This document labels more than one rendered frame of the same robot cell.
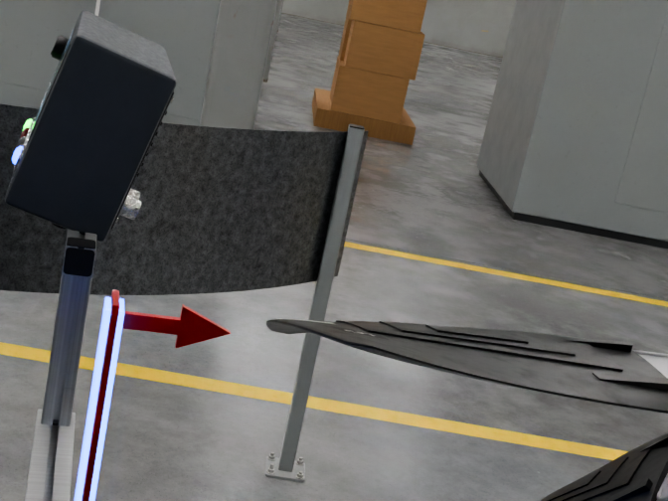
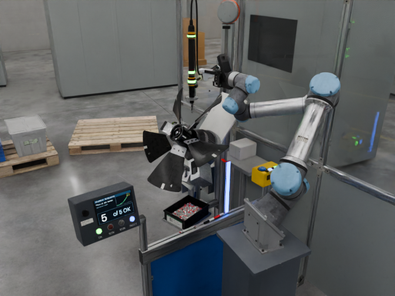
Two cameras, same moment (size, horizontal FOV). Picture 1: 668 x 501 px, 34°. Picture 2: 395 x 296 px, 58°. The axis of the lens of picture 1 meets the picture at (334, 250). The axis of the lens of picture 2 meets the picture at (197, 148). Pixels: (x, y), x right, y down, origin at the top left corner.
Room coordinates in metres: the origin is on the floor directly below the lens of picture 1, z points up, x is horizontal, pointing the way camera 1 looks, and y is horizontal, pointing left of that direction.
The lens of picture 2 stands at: (1.29, 1.65, 2.04)
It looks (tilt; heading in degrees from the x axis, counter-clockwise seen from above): 24 degrees down; 250
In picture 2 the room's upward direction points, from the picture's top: straight up
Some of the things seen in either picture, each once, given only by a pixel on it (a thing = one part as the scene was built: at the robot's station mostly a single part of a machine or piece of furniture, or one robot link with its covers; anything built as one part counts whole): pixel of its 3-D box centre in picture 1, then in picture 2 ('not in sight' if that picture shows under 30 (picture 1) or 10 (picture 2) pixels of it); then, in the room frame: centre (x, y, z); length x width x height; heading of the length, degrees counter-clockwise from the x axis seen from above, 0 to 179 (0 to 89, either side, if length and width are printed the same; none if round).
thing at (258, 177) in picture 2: not in sight; (267, 174); (0.25, 0.05, 1.02); 0.16 x 0.10 x 0.11; 14
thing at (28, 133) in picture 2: not in sight; (27, 135); (1.87, -3.04, 0.31); 0.60 x 0.42 x 0.33; 102
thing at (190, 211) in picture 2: not in sight; (186, 214); (0.75, 0.00, 0.83); 0.19 x 0.14 x 0.04; 30
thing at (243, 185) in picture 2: not in sight; (241, 208); (0.12, -0.48, 0.42); 0.04 x 0.04 x 0.83; 14
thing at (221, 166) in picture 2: not in sight; (219, 199); (0.34, -0.44, 0.58); 0.09 x 0.05 x 1.15; 104
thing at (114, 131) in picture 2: not in sight; (116, 133); (0.72, -3.30, 0.07); 1.20 x 1.00 x 0.15; 169
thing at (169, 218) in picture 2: not in sight; (186, 212); (0.75, 0.00, 0.85); 0.22 x 0.17 x 0.07; 30
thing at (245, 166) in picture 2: not in sight; (244, 161); (0.12, -0.48, 0.85); 0.36 x 0.24 x 0.03; 104
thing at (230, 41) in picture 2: not in sight; (224, 140); (0.16, -0.78, 0.90); 0.08 x 0.06 x 1.80; 139
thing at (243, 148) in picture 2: not in sight; (241, 148); (0.11, -0.56, 0.92); 0.17 x 0.16 x 0.11; 14
